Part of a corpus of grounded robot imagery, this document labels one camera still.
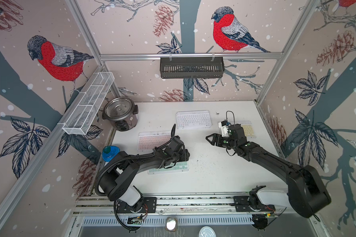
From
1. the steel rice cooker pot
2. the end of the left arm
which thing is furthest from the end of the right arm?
the steel rice cooker pot

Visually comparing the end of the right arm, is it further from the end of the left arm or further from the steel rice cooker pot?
the steel rice cooker pot

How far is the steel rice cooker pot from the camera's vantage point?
93 centimetres
